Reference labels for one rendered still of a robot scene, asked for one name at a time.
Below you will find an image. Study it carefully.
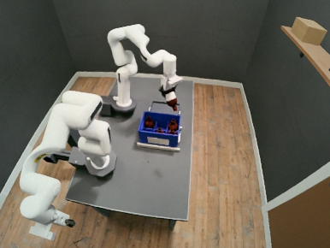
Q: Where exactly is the black shallow tray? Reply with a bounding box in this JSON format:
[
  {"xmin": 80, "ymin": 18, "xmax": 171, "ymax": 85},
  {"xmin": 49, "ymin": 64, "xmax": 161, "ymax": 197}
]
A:
[{"xmin": 150, "ymin": 101, "xmax": 180, "ymax": 115}]

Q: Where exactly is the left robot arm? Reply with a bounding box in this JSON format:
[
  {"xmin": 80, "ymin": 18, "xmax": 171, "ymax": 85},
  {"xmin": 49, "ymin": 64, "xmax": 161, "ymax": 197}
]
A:
[{"xmin": 108, "ymin": 25, "xmax": 183, "ymax": 107}]

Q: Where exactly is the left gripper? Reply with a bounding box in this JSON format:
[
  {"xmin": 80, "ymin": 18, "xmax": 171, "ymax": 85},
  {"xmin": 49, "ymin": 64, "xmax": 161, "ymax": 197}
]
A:
[{"xmin": 158, "ymin": 76, "xmax": 177, "ymax": 97}]

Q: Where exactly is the blue box with white label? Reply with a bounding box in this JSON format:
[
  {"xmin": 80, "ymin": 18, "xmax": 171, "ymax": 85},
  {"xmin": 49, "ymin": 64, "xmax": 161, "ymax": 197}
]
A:
[{"xmin": 138, "ymin": 111, "xmax": 181, "ymax": 148}]

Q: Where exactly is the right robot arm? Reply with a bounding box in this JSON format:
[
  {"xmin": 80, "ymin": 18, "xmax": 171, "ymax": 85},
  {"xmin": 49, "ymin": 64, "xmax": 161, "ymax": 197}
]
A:
[{"xmin": 20, "ymin": 91, "xmax": 111, "ymax": 240}]

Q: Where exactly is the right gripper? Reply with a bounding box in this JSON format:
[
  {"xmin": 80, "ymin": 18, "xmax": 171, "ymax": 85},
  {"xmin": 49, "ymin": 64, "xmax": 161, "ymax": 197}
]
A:
[{"xmin": 52, "ymin": 210, "xmax": 76, "ymax": 227}]

